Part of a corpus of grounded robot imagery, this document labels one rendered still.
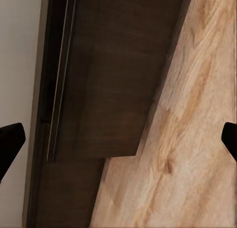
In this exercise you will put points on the cabinet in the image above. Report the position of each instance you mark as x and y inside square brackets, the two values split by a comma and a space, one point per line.
[98, 66]

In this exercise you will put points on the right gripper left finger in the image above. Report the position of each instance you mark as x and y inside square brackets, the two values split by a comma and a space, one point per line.
[12, 138]

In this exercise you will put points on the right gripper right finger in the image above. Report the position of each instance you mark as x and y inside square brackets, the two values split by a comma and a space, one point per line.
[229, 138]

